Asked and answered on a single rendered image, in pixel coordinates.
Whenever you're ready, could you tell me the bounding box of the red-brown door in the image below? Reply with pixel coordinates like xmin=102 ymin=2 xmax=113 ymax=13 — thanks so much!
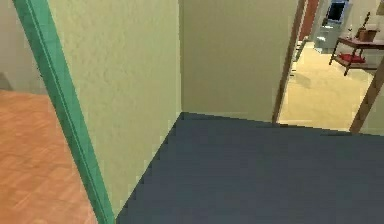
xmin=298 ymin=0 xmax=320 ymax=42

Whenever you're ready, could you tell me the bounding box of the pale blue cabinet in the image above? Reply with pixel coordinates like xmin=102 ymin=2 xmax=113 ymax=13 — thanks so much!
xmin=313 ymin=0 xmax=351 ymax=54

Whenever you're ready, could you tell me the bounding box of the red cushion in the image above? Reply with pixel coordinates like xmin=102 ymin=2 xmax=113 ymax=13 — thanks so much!
xmin=339 ymin=53 xmax=367 ymax=65

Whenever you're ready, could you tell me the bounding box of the dark wooden side table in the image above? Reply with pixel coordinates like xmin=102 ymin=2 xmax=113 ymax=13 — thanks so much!
xmin=328 ymin=36 xmax=384 ymax=77

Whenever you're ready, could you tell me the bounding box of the brown plant pot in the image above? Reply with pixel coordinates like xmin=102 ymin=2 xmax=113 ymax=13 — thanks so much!
xmin=355 ymin=11 xmax=381 ymax=43

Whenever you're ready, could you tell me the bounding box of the brown door frame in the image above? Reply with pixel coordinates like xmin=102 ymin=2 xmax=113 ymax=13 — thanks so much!
xmin=271 ymin=0 xmax=384 ymax=135

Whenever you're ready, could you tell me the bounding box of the green door frame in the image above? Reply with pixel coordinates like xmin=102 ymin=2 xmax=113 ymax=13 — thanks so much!
xmin=12 ymin=0 xmax=117 ymax=224

